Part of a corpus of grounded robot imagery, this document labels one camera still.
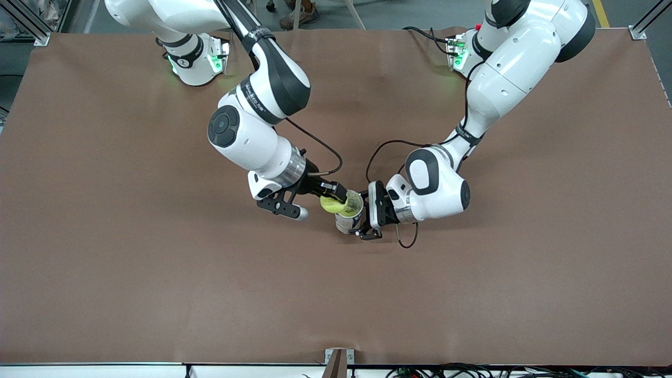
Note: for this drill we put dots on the small metal edge bracket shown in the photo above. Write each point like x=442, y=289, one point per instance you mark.
x=329, y=357

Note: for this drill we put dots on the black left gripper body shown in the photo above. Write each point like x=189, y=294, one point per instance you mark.
x=387, y=211

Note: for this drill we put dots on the clear plastic ball tube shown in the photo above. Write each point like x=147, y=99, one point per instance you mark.
x=347, y=223

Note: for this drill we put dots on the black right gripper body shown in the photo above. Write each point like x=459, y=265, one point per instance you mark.
x=315, y=184

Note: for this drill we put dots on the aluminium frame profile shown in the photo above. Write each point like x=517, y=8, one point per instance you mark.
x=39, y=38
x=638, y=33

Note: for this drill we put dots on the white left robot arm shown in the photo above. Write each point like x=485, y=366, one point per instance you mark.
x=504, y=68

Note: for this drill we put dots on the brown table cover sheet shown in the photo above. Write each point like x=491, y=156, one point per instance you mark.
x=336, y=304

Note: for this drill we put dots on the yellow-green tennis ball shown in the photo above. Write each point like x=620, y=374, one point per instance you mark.
x=329, y=206

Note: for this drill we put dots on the white table edge rail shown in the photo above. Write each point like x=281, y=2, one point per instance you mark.
x=105, y=371

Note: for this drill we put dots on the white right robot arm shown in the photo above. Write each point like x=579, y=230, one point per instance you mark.
x=247, y=142

